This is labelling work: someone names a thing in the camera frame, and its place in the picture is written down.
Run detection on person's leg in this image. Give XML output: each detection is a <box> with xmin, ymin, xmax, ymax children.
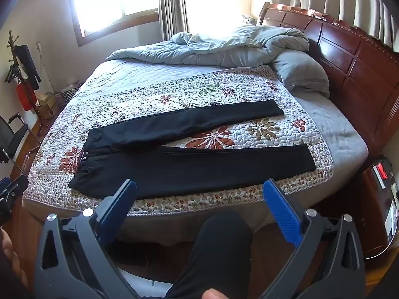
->
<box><xmin>165</xmin><ymin>211</ymin><xmax>254</xmax><ymax>299</ymax></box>

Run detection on grey pillow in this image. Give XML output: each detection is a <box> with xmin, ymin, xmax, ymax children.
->
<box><xmin>271</xmin><ymin>50</ymin><xmax>330</xmax><ymax>98</ymax></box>

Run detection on wooden bed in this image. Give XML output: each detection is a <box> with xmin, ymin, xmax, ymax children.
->
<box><xmin>22</xmin><ymin>1</ymin><xmax>399</xmax><ymax>246</ymax></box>

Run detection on black hanging garment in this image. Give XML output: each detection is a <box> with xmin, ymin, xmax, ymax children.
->
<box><xmin>15</xmin><ymin>45</ymin><xmax>41</xmax><ymax>91</ymax></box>

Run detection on woven basket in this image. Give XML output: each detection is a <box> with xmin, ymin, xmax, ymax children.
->
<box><xmin>61</xmin><ymin>81</ymin><xmax>82</xmax><ymax>103</ymax></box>

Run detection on wooden nightstand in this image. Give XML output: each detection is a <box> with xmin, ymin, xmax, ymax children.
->
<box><xmin>315</xmin><ymin>156</ymin><xmax>399</xmax><ymax>259</ymax></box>

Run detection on red hanging bag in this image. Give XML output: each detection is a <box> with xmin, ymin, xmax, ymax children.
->
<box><xmin>15</xmin><ymin>81</ymin><xmax>35</xmax><ymax>111</ymax></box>

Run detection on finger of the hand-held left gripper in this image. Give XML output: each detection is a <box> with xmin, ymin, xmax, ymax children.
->
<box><xmin>0</xmin><ymin>174</ymin><xmax>29</xmax><ymax>209</ymax></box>

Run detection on grey duvet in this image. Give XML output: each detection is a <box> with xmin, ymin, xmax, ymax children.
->
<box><xmin>106</xmin><ymin>25</ymin><xmax>310</xmax><ymax>68</ymax></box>

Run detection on grey bed sheet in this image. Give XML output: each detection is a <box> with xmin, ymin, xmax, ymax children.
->
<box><xmin>75</xmin><ymin>58</ymin><xmax>369</xmax><ymax>178</ymax></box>

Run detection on floral quilted bedspread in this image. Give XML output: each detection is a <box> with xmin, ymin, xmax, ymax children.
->
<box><xmin>22</xmin><ymin>65</ymin><xmax>334</xmax><ymax>217</ymax></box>

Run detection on wooden coat rack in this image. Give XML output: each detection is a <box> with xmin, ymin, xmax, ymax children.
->
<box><xmin>4</xmin><ymin>30</ymin><xmax>41</xmax><ymax>138</ymax></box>

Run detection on black pants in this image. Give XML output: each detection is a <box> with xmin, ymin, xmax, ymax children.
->
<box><xmin>68</xmin><ymin>99</ymin><xmax>317</xmax><ymax>200</ymax></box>

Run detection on wooden framed window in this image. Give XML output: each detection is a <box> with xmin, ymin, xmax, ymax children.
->
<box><xmin>69</xmin><ymin>0</ymin><xmax>163</xmax><ymax>47</ymax></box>

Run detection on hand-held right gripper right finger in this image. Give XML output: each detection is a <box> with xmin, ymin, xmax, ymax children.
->
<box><xmin>263</xmin><ymin>179</ymin><xmax>365</xmax><ymax>299</ymax></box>

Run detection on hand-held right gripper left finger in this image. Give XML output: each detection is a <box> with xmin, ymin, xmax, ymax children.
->
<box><xmin>34</xmin><ymin>179</ymin><xmax>138</xmax><ymax>299</ymax></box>

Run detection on black office chair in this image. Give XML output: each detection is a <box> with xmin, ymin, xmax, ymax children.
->
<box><xmin>0</xmin><ymin>115</ymin><xmax>41</xmax><ymax>175</ymax></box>

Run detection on person's left hand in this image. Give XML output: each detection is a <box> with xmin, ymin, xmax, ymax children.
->
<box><xmin>0</xmin><ymin>227</ymin><xmax>24</xmax><ymax>290</ymax></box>

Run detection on cardboard box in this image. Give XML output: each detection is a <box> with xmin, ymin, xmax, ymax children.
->
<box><xmin>36</xmin><ymin>93</ymin><xmax>57</xmax><ymax>119</ymax></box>

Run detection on black device with red light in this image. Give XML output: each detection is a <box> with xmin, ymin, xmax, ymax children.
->
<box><xmin>372</xmin><ymin>159</ymin><xmax>394</xmax><ymax>190</ymax></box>

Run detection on striped beige curtain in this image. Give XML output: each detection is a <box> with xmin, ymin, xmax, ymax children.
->
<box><xmin>157</xmin><ymin>0</ymin><xmax>190</xmax><ymax>42</ymax></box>

